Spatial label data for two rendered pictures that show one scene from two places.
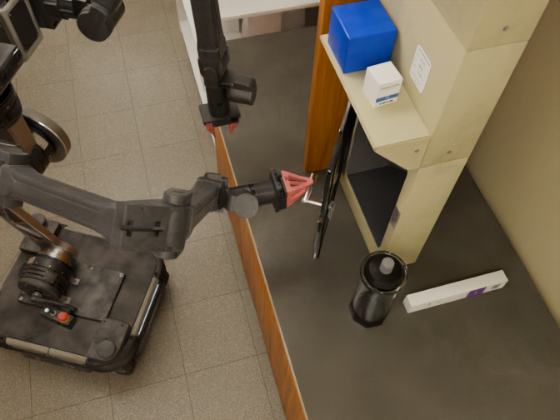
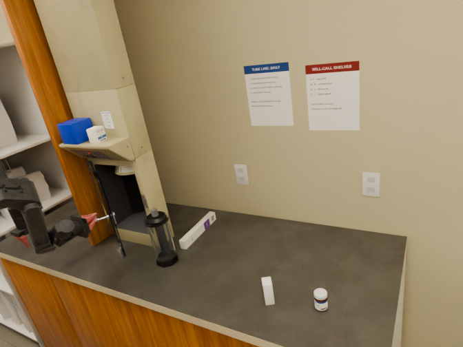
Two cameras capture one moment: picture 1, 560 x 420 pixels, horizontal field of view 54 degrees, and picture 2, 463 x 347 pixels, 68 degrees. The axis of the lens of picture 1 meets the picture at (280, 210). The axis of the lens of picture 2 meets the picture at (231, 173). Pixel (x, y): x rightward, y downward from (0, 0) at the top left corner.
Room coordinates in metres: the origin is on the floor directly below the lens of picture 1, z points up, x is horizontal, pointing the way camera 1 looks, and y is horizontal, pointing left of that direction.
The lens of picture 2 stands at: (-0.68, 0.31, 1.88)
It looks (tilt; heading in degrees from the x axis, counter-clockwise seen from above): 23 degrees down; 321
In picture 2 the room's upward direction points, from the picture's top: 9 degrees counter-clockwise
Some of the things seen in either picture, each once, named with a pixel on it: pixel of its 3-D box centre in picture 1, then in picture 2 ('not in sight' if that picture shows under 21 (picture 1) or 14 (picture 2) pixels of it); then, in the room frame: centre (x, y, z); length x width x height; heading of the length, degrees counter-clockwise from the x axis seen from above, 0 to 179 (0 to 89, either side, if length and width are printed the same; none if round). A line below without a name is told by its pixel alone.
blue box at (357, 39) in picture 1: (361, 36); (76, 131); (0.89, -0.14, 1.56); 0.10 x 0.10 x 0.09; 19
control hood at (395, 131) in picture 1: (367, 99); (96, 151); (0.81, -0.17, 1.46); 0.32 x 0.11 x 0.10; 19
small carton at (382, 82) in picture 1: (382, 84); (96, 134); (0.77, -0.18, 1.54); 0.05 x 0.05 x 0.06; 24
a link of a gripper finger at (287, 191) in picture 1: (293, 187); (88, 221); (0.77, -0.03, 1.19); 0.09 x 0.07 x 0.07; 107
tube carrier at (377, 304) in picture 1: (376, 291); (161, 238); (0.57, -0.24, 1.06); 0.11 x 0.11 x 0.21
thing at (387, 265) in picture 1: (385, 269); (155, 215); (0.57, -0.24, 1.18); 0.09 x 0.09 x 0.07
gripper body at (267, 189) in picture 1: (265, 192); (74, 229); (0.74, 0.04, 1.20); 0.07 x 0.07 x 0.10; 17
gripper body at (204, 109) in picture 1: (218, 105); (22, 222); (1.01, 0.18, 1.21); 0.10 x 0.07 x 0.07; 109
